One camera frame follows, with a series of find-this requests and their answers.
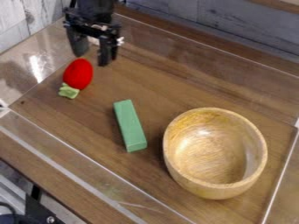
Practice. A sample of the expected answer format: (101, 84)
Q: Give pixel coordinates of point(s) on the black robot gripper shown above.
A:
(89, 19)

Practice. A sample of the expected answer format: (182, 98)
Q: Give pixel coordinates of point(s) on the red plush strawberry toy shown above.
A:
(77, 78)

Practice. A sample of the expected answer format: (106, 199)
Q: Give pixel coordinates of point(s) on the green rectangular block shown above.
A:
(130, 125)

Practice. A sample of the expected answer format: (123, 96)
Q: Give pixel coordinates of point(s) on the light wooden bowl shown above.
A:
(214, 152)

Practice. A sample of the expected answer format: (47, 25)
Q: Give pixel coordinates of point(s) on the clear acrylic tray wall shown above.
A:
(65, 143)

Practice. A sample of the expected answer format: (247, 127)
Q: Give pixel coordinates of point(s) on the black clamp mount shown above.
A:
(21, 209)

